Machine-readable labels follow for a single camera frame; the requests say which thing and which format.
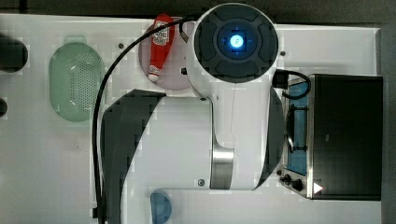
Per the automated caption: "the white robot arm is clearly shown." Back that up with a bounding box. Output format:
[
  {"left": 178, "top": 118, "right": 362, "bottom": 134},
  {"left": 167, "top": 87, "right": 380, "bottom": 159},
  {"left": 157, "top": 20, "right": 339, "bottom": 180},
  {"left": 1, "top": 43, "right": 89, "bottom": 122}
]
[{"left": 120, "top": 3, "right": 279, "bottom": 224}]

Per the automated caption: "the pink round plate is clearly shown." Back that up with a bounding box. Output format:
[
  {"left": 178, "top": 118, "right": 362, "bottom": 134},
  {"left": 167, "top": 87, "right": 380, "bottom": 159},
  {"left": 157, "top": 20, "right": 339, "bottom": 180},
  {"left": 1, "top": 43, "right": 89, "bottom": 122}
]
[{"left": 138, "top": 25, "right": 190, "bottom": 91}]

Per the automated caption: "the red ketchup bottle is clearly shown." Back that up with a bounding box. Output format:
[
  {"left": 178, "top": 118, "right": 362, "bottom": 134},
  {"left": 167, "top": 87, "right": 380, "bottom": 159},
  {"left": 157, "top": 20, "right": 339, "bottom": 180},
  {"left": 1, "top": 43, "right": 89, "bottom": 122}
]
[{"left": 148, "top": 26, "right": 175, "bottom": 81}]

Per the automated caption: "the blue cup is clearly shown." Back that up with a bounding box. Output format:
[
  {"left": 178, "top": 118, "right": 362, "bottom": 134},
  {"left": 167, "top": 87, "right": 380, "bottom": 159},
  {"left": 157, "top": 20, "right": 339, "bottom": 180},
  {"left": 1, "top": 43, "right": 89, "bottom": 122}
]
[{"left": 150, "top": 191, "right": 172, "bottom": 224}]

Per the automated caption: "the green oval colander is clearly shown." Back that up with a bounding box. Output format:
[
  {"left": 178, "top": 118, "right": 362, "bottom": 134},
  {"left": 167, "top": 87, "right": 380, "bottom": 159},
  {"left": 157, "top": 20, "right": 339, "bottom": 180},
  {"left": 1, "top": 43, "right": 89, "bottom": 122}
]
[{"left": 49, "top": 35, "right": 105, "bottom": 122}]

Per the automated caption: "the black toaster oven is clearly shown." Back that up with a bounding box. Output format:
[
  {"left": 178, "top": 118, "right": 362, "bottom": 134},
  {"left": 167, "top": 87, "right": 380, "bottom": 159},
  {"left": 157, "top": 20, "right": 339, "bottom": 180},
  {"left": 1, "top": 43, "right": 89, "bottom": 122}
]
[{"left": 277, "top": 74, "right": 383, "bottom": 201}]

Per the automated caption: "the large black cylinder holder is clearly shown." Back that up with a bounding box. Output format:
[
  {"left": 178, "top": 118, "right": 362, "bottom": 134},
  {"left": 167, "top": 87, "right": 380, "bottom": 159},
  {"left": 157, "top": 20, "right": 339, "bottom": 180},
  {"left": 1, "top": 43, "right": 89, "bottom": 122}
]
[{"left": 0, "top": 34, "right": 28, "bottom": 73}]

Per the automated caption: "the small black cylinder holder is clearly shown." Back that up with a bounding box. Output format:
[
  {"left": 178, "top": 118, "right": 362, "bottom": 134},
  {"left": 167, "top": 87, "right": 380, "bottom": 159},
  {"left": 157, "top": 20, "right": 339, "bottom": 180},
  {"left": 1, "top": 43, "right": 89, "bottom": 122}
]
[{"left": 0, "top": 99, "right": 7, "bottom": 117}]

